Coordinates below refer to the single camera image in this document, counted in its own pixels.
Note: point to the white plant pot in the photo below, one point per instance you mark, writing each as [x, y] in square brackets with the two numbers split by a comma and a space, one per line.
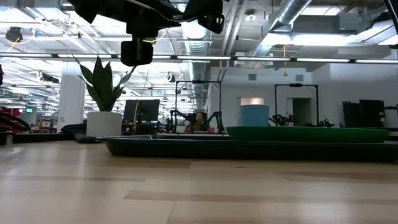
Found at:
[104, 124]

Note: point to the green snake plant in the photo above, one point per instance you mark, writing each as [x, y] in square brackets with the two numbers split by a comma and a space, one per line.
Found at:
[101, 90]

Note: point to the black cabinet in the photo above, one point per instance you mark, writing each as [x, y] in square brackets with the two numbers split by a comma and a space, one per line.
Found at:
[363, 113]

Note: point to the white building column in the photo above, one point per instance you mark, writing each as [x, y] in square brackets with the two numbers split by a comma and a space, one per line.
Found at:
[71, 96]

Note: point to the black aluminium table frame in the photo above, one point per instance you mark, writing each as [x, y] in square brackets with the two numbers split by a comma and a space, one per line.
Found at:
[34, 137]

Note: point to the long ceiling light strip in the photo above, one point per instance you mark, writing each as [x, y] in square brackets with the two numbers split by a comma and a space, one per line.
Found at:
[264, 58]

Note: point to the black background robot arm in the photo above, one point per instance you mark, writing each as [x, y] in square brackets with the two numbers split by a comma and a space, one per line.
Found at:
[323, 123]
[178, 119]
[281, 119]
[217, 121]

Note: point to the dark green plastic tray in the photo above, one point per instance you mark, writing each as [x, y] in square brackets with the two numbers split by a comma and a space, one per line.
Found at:
[217, 149]

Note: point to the person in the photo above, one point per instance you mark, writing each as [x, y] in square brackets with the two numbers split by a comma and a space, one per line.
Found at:
[196, 123]

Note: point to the silver ribbed ventilation duct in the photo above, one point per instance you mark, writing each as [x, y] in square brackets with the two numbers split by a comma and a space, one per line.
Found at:
[289, 12]
[197, 46]

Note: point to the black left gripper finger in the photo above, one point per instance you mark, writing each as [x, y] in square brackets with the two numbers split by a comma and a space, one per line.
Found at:
[211, 18]
[136, 53]

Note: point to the black background rig frame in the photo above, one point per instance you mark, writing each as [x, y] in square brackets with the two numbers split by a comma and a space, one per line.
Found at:
[176, 102]
[316, 102]

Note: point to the green exit sign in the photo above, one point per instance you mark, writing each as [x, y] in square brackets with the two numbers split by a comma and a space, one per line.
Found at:
[29, 110]

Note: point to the dark background monitor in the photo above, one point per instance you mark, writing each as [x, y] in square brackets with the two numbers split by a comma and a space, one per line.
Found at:
[146, 110]

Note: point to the green round plate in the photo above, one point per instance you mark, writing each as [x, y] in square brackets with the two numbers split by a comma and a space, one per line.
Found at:
[308, 134]

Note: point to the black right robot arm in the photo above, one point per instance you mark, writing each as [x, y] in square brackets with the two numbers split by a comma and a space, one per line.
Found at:
[393, 18]

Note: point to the blue plastic cup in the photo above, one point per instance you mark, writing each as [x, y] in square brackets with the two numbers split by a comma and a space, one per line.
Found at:
[254, 115]

